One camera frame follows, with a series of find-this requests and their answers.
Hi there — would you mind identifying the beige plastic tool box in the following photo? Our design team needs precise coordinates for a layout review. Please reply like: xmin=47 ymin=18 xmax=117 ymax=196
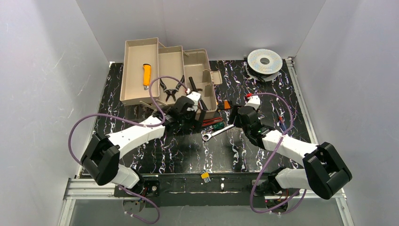
xmin=120 ymin=38 xmax=222 ymax=119

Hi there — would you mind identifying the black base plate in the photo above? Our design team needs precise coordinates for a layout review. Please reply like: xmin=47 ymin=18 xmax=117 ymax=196
xmin=112 ymin=172 xmax=300 ymax=208

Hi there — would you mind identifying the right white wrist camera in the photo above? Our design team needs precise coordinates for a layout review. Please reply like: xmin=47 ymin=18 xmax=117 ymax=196
xmin=245 ymin=93 xmax=261 ymax=110

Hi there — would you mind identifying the yellow black screwdriver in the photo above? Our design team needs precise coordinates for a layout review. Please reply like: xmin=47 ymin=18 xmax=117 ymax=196
xmin=189 ymin=77 xmax=207 ymax=111

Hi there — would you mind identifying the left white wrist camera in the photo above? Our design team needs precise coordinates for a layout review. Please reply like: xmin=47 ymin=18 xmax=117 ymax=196
xmin=186 ymin=89 xmax=202 ymax=108

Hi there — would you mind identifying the red utility knife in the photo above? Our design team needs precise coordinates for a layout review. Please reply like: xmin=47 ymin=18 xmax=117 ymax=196
xmin=201 ymin=117 xmax=223 ymax=128

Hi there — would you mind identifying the small blue red screwdriver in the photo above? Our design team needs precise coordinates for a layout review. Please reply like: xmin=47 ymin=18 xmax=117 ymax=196
xmin=278 ymin=116 xmax=287 ymax=131

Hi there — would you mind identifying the silver combination wrench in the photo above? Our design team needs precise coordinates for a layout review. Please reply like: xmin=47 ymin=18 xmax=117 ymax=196
xmin=202 ymin=124 xmax=235 ymax=142

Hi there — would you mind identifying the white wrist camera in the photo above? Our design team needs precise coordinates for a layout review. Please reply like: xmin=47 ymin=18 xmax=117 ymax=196
xmin=186 ymin=89 xmax=202 ymax=108
xmin=245 ymin=93 xmax=261 ymax=110

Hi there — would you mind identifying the green stubby screwdriver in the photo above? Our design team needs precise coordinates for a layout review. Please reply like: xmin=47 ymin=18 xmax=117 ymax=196
xmin=210 ymin=121 xmax=225 ymax=130

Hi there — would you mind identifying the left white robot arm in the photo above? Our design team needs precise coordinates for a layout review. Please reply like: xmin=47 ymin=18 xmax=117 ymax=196
xmin=80 ymin=92 xmax=201 ymax=189

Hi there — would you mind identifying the yellow utility knife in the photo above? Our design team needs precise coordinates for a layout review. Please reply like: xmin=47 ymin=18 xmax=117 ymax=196
xmin=143 ymin=64 xmax=152 ymax=90

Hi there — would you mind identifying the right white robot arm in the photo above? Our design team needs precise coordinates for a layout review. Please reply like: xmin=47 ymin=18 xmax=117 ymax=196
xmin=229 ymin=105 xmax=353 ymax=200

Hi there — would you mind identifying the aluminium frame rail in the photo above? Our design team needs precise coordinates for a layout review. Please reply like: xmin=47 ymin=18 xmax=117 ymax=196
xmin=57 ymin=57 xmax=354 ymax=226

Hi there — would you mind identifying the orange hex key set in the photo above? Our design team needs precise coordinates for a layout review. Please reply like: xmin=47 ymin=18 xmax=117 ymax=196
xmin=217 ymin=100 xmax=233 ymax=111

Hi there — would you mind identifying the black grey wire stripper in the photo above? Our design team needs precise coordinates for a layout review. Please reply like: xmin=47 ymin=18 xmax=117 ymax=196
xmin=160 ymin=74 xmax=186 ymax=102

